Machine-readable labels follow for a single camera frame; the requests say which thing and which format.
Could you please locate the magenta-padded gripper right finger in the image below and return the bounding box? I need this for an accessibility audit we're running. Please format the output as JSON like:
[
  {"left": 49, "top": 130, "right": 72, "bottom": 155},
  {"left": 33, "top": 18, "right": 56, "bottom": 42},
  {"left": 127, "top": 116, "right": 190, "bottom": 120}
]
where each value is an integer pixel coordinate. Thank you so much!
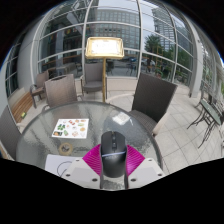
[{"left": 124, "top": 143, "right": 166, "bottom": 191}]

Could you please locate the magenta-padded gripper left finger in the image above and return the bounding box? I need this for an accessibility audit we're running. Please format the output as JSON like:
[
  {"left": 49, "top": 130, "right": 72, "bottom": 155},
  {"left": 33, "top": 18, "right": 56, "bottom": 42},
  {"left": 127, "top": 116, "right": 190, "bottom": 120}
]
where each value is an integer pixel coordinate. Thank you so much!
[{"left": 62, "top": 143, "right": 103, "bottom": 191}]

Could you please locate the black computer mouse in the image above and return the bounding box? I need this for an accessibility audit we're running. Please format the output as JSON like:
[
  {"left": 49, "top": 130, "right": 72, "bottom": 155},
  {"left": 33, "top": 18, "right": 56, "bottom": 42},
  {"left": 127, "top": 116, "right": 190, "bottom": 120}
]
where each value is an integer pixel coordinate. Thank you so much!
[{"left": 99, "top": 130, "right": 129, "bottom": 180}]

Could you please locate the white mouse pad with drawing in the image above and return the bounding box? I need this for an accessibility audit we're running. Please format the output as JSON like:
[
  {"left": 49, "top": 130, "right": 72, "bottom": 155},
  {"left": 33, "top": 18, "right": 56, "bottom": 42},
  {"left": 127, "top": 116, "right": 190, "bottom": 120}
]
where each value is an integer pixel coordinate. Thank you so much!
[{"left": 44, "top": 153, "right": 80, "bottom": 178}]

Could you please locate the brown tape roll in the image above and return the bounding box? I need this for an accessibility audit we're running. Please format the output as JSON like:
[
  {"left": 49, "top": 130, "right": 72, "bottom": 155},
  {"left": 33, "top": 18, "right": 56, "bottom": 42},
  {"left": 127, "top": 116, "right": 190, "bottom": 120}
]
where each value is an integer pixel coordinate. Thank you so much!
[{"left": 58, "top": 141, "right": 75, "bottom": 157}]

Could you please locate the laminated food picture card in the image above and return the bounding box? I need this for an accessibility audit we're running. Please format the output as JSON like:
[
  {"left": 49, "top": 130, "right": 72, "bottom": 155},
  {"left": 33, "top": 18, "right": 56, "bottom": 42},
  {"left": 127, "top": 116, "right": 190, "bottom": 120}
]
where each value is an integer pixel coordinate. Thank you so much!
[{"left": 51, "top": 117, "right": 90, "bottom": 140}]

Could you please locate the dark brown wicker chair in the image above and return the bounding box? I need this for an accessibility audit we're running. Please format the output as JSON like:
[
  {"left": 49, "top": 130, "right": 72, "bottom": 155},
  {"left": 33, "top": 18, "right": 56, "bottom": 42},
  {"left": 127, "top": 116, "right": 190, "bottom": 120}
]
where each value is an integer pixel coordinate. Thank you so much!
[{"left": 127, "top": 72, "right": 179, "bottom": 136}]

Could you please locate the grey wicker armchair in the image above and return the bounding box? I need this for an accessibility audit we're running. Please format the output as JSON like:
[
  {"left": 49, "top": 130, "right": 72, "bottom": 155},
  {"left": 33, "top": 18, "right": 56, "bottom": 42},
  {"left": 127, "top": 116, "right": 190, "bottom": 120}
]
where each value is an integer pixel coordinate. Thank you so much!
[
  {"left": 29, "top": 70, "right": 51, "bottom": 110},
  {"left": 79, "top": 62, "right": 109, "bottom": 98},
  {"left": 42, "top": 73, "right": 85, "bottom": 112}
]

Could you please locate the grey wicker chair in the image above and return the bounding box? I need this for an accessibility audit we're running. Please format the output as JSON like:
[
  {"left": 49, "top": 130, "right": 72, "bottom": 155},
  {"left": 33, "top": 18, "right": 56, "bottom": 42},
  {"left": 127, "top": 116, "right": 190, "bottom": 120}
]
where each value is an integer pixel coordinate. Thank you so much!
[{"left": 0, "top": 105, "right": 23, "bottom": 160}]

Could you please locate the green metal folding table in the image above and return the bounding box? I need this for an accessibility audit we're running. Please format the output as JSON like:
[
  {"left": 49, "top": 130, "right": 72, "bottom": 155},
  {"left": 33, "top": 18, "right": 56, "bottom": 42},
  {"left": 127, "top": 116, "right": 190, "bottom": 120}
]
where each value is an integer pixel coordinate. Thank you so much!
[{"left": 186, "top": 97, "right": 224, "bottom": 150}]

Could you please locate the golden menu stand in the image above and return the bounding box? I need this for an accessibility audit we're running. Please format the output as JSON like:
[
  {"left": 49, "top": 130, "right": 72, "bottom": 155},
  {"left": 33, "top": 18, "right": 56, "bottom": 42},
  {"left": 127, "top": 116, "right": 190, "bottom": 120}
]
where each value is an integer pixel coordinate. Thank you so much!
[{"left": 84, "top": 36, "right": 126, "bottom": 104}]

